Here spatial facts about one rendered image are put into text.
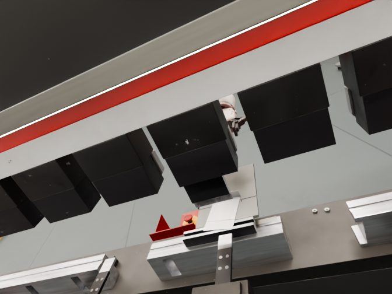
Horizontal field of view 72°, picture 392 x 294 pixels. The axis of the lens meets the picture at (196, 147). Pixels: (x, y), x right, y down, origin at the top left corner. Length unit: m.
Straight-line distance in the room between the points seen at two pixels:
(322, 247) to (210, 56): 0.55
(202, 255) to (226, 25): 0.62
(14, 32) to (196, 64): 0.28
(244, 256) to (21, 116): 0.60
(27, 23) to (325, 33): 0.43
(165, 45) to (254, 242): 0.56
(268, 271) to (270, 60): 0.52
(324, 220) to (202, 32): 0.68
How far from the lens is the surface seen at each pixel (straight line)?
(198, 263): 0.81
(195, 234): 0.79
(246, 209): 0.77
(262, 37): 0.51
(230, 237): 0.71
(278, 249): 0.76
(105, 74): 0.34
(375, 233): 0.77
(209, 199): 0.69
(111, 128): 0.61
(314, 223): 0.86
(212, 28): 0.30
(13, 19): 0.42
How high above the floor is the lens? 1.47
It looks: 22 degrees down
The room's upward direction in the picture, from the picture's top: 25 degrees counter-clockwise
